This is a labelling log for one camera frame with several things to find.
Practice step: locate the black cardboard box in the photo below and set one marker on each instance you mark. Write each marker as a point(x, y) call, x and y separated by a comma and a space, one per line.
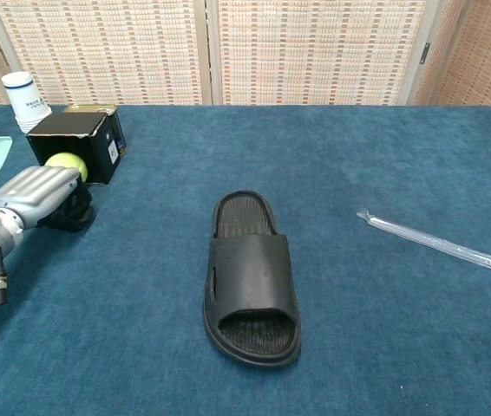
point(98, 162)

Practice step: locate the blue table cloth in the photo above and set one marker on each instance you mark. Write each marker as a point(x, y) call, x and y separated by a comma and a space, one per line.
point(358, 151)

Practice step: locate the yellow tennis ball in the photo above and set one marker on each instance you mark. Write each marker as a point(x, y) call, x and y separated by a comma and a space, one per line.
point(70, 162)

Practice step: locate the white paper cup stack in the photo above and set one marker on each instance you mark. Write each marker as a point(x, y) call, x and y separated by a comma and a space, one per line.
point(26, 102)

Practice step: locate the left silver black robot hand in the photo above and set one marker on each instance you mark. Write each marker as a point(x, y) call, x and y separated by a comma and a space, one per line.
point(33, 190)

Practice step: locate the black screen hinge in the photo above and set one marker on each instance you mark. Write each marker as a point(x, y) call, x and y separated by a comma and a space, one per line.
point(427, 53)

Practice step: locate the black rubber slipper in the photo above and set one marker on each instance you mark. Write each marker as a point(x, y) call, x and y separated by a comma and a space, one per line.
point(250, 268)

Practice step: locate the clear wrapped drinking straw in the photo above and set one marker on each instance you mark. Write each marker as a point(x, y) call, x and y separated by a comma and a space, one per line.
point(436, 240)

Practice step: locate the gold sardine tin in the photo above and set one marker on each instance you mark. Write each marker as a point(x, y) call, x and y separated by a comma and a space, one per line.
point(89, 108)

